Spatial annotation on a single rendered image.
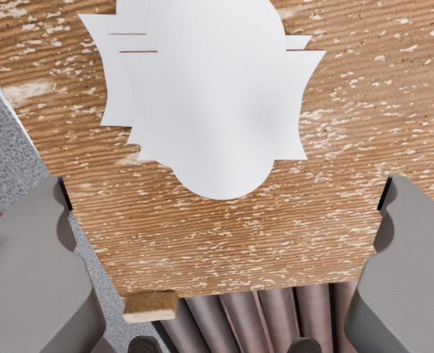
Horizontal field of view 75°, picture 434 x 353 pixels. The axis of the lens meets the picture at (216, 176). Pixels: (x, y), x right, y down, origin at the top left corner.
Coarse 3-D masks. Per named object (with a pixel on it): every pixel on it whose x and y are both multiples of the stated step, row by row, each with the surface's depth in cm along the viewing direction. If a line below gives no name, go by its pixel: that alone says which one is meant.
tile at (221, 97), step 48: (192, 0) 16; (240, 0) 16; (192, 48) 17; (240, 48) 17; (144, 96) 18; (192, 96) 18; (240, 96) 18; (288, 96) 18; (144, 144) 20; (192, 144) 20; (240, 144) 20; (288, 144) 20; (240, 192) 22
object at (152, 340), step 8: (144, 336) 6; (152, 336) 6; (136, 344) 5; (144, 344) 5; (152, 344) 5; (296, 344) 5; (304, 344) 5; (312, 344) 5; (128, 352) 5; (136, 352) 5; (144, 352) 5; (152, 352) 5; (160, 352) 5; (288, 352) 5; (296, 352) 5; (304, 352) 5; (312, 352) 5; (320, 352) 5
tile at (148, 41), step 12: (156, 0) 16; (168, 0) 16; (156, 12) 17; (156, 24) 17; (108, 36) 17; (120, 36) 17; (132, 36) 17; (144, 36) 17; (156, 36) 17; (288, 36) 17; (300, 36) 17; (120, 48) 18; (132, 48) 18; (144, 48) 18; (156, 48) 18; (288, 48) 18; (300, 48) 18; (132, 84) 19; (144, 120) 20; (132, 132) 21; (144, 132) 21
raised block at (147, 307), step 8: (128, 296) 33; (136, 296) 33; (144, 296) 33; (152, 296) 32; (160, 296) 32; (168, 296) 32; (176, 296) 33; (128, 304) 32; (136, 304) 32; (144, 304) 32; (152, 304) 32; (160, 304) 31; (168, 304) 31; (176, 304) 32; (128, 312) 31; (136, 312) 31; (144, 312) 31; (152, 312) 31; (160, 312) 31; (168, 312) 31; (176, 312) 32; (128, 320) 32; (136, 320) 32; (144, 320) 32; (152, 320) 32
